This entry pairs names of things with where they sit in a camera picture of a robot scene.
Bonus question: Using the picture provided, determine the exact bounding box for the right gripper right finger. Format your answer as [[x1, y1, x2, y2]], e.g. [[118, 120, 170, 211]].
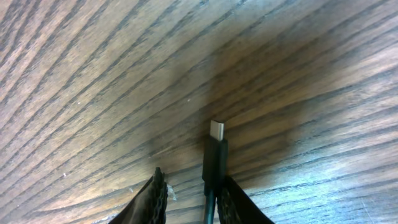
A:
[[217, 175, 274, 224]]

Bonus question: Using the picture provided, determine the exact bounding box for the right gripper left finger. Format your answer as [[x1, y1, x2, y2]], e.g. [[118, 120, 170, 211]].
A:
[[109, 167, 168, 224]]

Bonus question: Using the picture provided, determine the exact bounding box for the black USB charging cable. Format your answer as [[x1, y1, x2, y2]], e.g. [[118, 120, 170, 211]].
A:
[[201, 119, 229, 224]]

